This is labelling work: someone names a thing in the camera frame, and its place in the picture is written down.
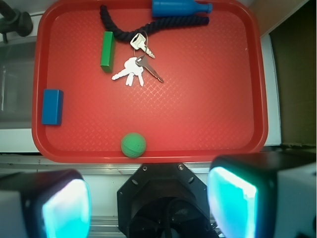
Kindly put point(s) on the green rectangular block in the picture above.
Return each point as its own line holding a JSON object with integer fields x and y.
{"x": 107, "y": 53}

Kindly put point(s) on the red plastic tray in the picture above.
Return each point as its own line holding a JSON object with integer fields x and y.
{"x": 212, "y": 101}

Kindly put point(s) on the blue rectangular block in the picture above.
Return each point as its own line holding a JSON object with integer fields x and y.
{"x": 52, "y": 107}

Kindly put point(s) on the grey sink faucet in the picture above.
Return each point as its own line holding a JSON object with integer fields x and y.
{"x": 13, "y": 20}

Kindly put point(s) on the grey toy sink basin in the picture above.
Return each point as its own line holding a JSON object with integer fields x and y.
{"x": 16, "y": 85}

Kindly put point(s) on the green dimpled ball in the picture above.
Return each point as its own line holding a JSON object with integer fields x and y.
{"x": 133, "y": 145}

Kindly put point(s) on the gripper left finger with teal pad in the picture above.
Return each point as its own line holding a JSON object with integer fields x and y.
{"x": 51, "y": 204}

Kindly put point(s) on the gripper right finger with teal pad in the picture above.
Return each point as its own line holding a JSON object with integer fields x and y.
{"x": 264, "y": 195}

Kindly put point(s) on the blue plastic bottle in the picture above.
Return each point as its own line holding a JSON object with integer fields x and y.
{"x": 169, "y": 8}

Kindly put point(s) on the silver key bunch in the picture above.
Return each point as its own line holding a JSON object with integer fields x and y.
{"x": 135, "y": 66}

